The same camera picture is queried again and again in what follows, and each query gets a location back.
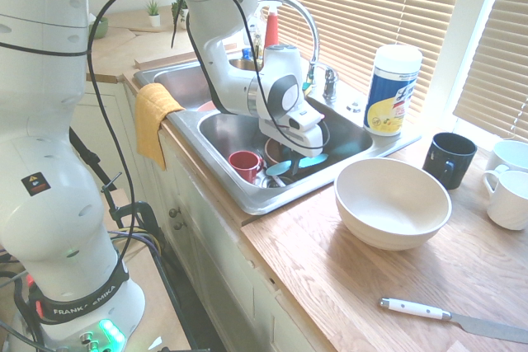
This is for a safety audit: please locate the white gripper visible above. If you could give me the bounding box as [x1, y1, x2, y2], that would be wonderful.
[258, 106, 328, 176]

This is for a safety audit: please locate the teal plastic knife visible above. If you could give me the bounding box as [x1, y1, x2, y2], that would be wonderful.
[265, 153, 330, 177]

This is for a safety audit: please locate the stainless steel double sink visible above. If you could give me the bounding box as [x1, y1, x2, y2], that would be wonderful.
[132, 58, 423, 217]

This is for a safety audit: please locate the brown wooden bowl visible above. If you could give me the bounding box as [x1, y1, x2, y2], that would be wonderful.
[263, 136, 332, 172]

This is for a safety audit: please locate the metal drain strainer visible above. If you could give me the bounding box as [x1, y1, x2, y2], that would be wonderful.
[262, 173, 295, 189]

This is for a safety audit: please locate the red cup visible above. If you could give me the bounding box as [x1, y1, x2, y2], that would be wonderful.
[228, 150, 266, 184]

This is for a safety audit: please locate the white kitchen cabinet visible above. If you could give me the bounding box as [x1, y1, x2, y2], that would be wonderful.
[68, 78, 327, 352]

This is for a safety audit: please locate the large white bowl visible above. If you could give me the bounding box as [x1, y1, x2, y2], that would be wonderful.
[334, 157, 453, 251]

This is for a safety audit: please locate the clear soap pump bottle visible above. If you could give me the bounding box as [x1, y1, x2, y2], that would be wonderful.
[249, 17, 266, 61]

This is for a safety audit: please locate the Lysol wipes canister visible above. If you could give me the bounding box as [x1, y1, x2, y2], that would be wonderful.
[362, 43, 424, 138]

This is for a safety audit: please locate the red spray bottle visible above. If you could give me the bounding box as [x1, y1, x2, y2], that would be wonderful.
[262, 2, 282, 50]

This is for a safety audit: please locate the chrome gooseneck faucet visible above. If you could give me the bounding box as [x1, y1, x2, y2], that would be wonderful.
[257, 0, 322, 82]

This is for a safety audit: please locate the yellow dish cloth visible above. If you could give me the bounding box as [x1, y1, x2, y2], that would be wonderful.
[134, 82, 186, 171]

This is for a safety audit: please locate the black mug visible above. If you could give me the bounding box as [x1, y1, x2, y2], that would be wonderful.
[422, 131, 479, 190]

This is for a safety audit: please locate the wide wooden window blind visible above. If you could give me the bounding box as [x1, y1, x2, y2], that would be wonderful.
[248, 0, 472, 115]
[452, 0, 528, 142]

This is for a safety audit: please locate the small potted succulent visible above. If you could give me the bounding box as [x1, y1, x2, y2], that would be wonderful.
[170, 0, 190, 26]

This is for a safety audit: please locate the small plant white pot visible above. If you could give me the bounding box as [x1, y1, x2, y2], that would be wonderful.
[144, 0, 163, 28]

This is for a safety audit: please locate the white mug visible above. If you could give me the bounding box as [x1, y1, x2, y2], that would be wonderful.
[483, 139, 528, 178]
[481, 169, 528, 232]

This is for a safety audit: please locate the green plant pot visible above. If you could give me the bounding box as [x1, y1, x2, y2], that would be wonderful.
[87, 16, 110, 40]

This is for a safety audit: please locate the chrome faucet handle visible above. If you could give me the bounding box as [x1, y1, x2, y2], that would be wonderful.
[322, 66, 341, 102]

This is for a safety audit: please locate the white handled paring knife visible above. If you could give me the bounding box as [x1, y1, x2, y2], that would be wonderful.
[379, 297, 528, 345]

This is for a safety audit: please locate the black cable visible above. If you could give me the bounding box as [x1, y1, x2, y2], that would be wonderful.
[0, 0, 290, 270]

